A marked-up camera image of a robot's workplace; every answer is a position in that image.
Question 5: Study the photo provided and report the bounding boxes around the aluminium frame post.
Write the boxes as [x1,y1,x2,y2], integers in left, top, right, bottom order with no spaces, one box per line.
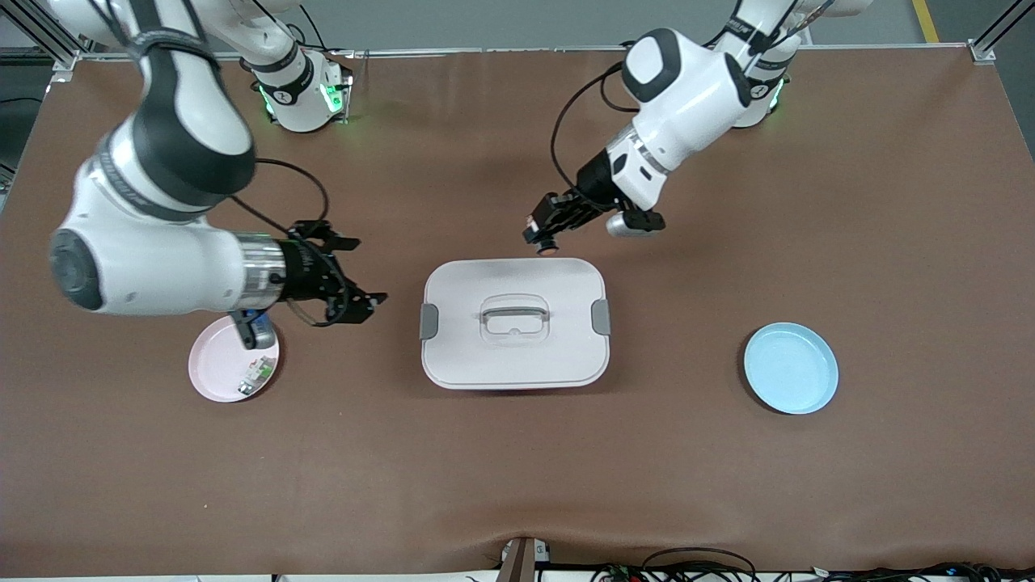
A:
[966,0,1035,67]
[0,0,90,82]

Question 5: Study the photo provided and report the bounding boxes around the brown table mat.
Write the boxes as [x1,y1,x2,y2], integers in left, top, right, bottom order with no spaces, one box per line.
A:
[0,48,1035,577]

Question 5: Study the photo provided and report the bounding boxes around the white lidded storage box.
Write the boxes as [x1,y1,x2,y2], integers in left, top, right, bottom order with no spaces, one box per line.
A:
[419,257,612,391]

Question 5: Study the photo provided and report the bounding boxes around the light blue plate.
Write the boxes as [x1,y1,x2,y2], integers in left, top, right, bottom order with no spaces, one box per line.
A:
[743,322,839,415]

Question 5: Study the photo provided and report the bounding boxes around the metal table edge rail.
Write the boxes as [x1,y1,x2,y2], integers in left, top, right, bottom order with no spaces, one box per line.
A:
[77,46,991,62]

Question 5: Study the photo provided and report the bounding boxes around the orange and black switch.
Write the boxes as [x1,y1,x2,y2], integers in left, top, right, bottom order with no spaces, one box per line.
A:
[522,213,560,256]

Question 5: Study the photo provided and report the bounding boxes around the black base cable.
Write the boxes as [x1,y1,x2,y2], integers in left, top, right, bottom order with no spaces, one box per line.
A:
[287,6,357,59]

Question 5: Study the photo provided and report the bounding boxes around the looped black cable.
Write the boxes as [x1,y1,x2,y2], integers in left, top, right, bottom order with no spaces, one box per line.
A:
[643,547,758,582]

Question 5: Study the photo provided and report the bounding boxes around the pink plate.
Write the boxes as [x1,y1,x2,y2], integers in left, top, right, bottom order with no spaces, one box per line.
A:
[188,315,281,403]

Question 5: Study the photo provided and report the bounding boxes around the green and white switch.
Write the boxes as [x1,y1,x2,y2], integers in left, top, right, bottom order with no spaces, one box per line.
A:
[237,358,276,397]

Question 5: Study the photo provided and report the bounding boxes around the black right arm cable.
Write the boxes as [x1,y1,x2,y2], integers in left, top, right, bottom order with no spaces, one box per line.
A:
[229,157,353,329]

